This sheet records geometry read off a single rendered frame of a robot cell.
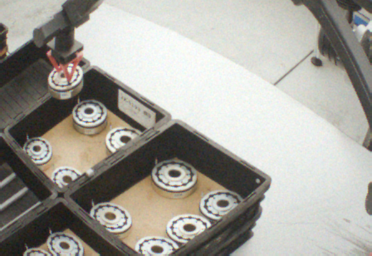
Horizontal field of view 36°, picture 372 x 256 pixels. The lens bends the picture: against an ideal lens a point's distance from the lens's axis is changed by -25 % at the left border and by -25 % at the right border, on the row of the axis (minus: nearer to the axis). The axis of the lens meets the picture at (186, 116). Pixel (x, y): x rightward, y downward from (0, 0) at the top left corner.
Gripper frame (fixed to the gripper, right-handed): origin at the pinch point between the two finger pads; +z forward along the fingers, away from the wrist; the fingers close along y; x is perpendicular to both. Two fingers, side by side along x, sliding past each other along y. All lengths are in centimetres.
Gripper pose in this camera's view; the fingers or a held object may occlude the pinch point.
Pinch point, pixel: (64, 73)
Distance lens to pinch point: 161.8
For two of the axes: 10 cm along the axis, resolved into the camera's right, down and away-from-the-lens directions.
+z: -0.3, 7.6, 6.5
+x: 6.8, -4.6, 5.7
